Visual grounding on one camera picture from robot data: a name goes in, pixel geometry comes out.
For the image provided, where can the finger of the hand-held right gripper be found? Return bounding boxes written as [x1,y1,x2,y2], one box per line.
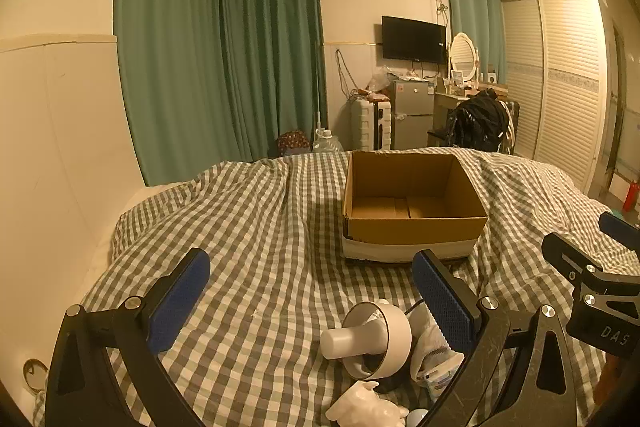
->
[541,232,608,281]
[599,211,640,253]

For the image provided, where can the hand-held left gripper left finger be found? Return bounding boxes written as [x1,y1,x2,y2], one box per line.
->
[44,248,211,427]

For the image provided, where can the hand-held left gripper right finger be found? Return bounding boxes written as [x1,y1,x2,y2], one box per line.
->
[411,248,586,427]

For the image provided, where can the white knit sock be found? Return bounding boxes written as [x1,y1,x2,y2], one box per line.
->
[410,302,466,378]

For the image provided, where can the white round device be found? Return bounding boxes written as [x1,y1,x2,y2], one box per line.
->
[320,301,413,380]

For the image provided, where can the brown cardboard box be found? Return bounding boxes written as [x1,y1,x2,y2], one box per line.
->
[341,150,489,264]

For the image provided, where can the white printed packet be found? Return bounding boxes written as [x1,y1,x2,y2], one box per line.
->
[417,357,463,400]

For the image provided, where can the white plush toy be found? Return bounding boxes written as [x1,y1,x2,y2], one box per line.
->
[325,381,408,427]

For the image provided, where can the red fire extinguisher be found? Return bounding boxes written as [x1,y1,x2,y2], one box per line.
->
[622,179,640,212]

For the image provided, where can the grey checkered blanket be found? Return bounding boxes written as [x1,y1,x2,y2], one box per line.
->
[32,146,640,427]

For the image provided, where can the cream cloth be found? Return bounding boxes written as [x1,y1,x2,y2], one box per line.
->
[501,107,516,144]

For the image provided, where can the white louvred wardrobe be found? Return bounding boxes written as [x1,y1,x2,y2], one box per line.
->
[500,0,623,195]

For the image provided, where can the round brass-rimmed object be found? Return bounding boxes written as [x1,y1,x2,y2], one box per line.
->
[23,358,48,393]

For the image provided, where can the small silver fridge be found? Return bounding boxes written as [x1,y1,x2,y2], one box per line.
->
[389,79,435,151]

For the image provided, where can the white suitcase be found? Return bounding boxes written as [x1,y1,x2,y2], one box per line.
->
[349,99,392,152]

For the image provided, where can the clear water jug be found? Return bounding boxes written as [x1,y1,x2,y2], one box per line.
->
[312,129,345,154]

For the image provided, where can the white dressing table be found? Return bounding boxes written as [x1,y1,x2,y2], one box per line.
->
[433,82,508,142]

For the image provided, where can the brown patterned bag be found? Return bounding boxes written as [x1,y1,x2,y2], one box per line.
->
[276,129,311,156]

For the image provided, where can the white oval mirror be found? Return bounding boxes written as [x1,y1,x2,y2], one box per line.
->
[448,32,481,82]

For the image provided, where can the clear plastic bag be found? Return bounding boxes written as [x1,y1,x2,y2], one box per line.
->
[367,67,396,95]

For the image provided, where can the wide green curtain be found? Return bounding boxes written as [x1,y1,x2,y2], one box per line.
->
[114,0,223,188]

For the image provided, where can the narrow green curtain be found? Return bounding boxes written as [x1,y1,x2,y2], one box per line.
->
[442,0,508,85]

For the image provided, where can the green window curtain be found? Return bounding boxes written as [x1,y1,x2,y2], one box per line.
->
[215,0,328,162]

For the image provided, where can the hanging wall cables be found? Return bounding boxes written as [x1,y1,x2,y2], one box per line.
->
[335,49,357,98]

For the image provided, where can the black wall television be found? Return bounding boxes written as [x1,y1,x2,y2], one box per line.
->
[381,16,447,64]

